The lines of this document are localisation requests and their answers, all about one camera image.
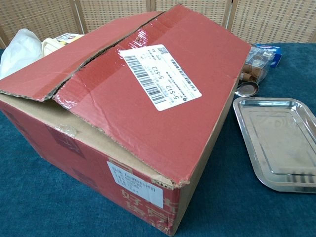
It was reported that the red printed cardboard box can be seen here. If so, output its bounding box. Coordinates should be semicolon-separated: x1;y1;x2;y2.
0;3;252;237

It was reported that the blue snack packet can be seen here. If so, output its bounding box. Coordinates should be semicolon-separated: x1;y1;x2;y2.
251;43;283;69

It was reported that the small round metal tin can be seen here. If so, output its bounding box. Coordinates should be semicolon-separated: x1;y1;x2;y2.
234;81;259;97

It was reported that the clear packet of brown snacks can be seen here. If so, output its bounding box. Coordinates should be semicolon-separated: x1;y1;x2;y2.
238;48;275;82

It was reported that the stainless steel tray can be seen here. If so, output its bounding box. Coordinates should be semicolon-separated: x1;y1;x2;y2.
233;97;316;193

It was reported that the white carton with round sticker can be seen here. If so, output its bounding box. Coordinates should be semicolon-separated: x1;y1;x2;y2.
54;33;84;46

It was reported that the cream plastic container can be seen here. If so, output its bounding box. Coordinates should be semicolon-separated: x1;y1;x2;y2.
41;38;68;59

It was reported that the blue tablecloth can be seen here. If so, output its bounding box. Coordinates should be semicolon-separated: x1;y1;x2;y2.
0;41;316;237

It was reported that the woven folding screen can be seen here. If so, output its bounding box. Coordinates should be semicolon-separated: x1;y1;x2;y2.
0;0;316;49

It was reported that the white plastic bag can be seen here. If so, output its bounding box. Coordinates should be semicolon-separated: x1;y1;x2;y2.
0;28;44;79

